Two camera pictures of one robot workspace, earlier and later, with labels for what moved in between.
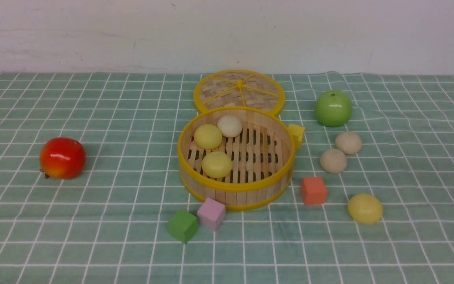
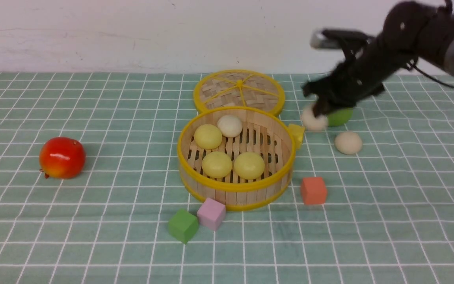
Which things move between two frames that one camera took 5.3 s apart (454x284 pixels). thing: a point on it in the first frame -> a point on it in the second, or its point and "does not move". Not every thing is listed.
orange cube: x=313 y=190 does not move
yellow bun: x=216 y=165 does not move
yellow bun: x=365 y=208 -> x=249 y=165
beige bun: x=333 y=161 -> x=311 y=122
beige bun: x=231 y=126 does not move
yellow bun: x=207 y=137 does not move
